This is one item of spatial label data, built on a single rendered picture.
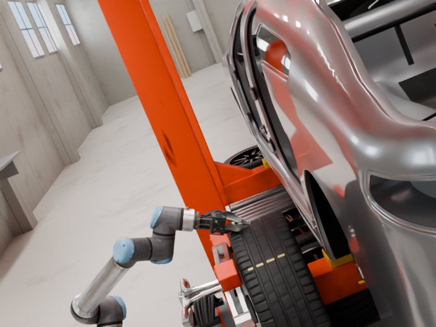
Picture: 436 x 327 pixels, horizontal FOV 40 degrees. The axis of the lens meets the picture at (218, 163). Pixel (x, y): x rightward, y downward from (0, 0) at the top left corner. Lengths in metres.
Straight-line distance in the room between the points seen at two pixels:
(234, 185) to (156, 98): 2.22
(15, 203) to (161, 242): 6.73
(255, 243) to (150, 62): 0.89
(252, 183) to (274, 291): 2.62
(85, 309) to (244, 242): 0.77
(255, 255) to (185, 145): 0.66
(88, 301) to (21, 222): 6.48
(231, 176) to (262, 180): 0.25
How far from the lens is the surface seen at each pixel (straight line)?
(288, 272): 2.17
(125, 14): 2.58
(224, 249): 2.41
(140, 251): 2.27
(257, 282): 2.18
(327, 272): 2.92
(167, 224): 2.30
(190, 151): 2.64
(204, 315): 2.26
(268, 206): 5.17
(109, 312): 2.77
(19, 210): 8.97
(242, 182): 4.71
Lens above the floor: 2.04
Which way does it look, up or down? 15 degrees down
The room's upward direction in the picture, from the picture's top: 22 degrees counter-clockwise
